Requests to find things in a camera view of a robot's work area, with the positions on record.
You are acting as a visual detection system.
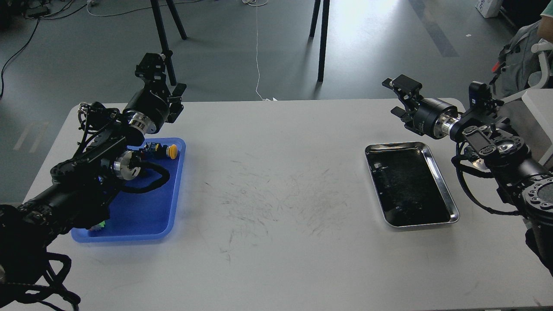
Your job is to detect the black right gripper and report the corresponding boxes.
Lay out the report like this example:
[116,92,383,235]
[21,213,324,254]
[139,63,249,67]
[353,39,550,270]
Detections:
[382,75,459,140]

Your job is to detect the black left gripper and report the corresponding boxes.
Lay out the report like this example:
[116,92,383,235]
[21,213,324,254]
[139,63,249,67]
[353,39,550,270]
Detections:
[123,53,187,135]

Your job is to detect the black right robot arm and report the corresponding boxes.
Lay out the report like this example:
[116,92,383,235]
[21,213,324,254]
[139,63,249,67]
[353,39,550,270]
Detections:
[382,75,553,271]

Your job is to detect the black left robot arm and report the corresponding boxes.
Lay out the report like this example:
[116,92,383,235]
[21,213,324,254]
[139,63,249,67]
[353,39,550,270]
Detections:
[0,53,186,311]

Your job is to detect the black tripod left legs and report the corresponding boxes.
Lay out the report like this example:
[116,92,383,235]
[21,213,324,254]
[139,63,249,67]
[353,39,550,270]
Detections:
[150,0,188,86]

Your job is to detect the black tripod legs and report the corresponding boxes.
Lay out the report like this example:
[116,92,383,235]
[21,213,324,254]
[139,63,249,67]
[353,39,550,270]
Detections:
[150,0,188,86]
[309,0,331,83]

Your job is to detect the silver metal tray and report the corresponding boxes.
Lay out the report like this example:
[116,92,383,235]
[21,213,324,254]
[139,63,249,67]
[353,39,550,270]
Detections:
[365,141,460,230]

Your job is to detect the black tripod right legs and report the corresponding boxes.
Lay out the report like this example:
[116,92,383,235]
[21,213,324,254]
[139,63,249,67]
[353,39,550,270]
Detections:
[309,0,331,83]

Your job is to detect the grey backpack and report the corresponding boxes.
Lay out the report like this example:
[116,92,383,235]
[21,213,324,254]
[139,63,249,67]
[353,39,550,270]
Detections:
[489,22,550,97]

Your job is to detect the white box on floor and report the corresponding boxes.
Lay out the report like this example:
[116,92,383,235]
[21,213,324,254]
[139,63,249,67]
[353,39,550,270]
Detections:
[474,0,503,19]

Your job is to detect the white side table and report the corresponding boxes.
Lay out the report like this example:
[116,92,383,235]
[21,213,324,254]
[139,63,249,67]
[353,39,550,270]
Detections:
[522,89,553,168]

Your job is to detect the blue plastic tray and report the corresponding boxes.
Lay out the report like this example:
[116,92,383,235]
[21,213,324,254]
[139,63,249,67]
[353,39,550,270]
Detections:
[71,137,186,243]

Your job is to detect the white office chair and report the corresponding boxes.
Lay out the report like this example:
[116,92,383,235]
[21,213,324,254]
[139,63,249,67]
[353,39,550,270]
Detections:
[497,36,553,104]

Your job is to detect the person sitting at right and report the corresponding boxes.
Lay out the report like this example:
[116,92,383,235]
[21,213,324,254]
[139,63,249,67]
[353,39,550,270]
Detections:
[537,0,553,42]

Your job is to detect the yellow push button switch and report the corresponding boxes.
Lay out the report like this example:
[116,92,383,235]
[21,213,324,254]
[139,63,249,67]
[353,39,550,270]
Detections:
[140,142,178,160]

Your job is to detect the white cable on floor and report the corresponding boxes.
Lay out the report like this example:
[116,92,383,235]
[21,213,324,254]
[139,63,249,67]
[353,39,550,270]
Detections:
[242,0,277,102]

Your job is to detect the black cable on floor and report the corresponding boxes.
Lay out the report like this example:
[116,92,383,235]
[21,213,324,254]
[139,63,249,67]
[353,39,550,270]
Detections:
[0,0,89,98]

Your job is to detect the green white switch block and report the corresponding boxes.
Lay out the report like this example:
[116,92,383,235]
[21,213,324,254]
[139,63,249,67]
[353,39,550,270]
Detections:
[88,221,105,232]

